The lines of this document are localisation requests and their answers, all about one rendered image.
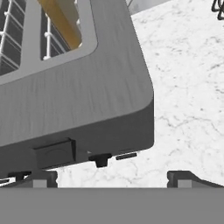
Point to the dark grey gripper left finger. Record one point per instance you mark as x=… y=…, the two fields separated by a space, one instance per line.
x=43 y=178

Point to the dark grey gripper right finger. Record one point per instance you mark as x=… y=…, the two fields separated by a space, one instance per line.
x=186 y=179

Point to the toaster lever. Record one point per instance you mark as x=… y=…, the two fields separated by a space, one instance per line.
x=55 y=153

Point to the grey toaster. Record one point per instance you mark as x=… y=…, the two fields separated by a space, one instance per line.
x=81 y=96

